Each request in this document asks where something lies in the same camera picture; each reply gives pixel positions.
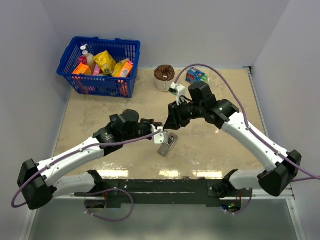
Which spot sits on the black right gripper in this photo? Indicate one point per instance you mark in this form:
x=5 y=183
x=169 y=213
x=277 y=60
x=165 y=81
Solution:
x=175 y=117

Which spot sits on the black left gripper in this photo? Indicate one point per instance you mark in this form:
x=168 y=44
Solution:
x=148 y=122

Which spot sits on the beige white remote control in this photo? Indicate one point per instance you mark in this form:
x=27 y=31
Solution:
x=164 y=149

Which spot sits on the black battery pair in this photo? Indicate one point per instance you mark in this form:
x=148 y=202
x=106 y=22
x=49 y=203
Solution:
x=170 y=140

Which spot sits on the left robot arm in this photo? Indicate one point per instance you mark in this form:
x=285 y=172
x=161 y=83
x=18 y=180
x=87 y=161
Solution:
x=40 y=182

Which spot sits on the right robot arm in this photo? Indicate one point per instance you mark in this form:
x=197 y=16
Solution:
x=280 y=166

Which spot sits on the white roll with brown top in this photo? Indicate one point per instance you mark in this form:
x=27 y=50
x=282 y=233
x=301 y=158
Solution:
x=164 y=77

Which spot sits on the green sponge pack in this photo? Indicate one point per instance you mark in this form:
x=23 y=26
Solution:
x=194 y=75

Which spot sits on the orange carton right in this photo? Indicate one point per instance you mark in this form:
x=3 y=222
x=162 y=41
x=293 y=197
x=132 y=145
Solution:
x=123 y=69

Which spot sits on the orange carton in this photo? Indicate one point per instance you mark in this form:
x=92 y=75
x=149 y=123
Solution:
x=123 y=69
x=82 y=69

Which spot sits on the pink carton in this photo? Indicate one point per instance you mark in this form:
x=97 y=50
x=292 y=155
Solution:
x=97 y=70

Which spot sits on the yellow snack bag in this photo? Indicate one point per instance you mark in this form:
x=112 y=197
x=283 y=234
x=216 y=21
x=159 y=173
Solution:
x=105 y=61

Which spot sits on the blue plastic basket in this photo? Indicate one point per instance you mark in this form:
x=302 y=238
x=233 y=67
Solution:
x=101 y=85

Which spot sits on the orange carton left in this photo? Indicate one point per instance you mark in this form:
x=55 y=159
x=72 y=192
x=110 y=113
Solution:
x=82 y=69

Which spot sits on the soap pump bottle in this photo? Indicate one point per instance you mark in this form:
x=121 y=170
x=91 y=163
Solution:
x=89 y=58

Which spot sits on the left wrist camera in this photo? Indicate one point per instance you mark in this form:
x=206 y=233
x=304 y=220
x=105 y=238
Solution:
x=159 y=135

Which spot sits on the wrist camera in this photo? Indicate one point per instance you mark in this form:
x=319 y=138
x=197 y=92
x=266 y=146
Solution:
x=178 y=90
x=159 y=135

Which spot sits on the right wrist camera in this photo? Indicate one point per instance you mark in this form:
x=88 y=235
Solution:
x=178 y=90

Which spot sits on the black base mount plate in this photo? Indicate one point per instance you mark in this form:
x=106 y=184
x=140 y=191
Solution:
x=206 y=192

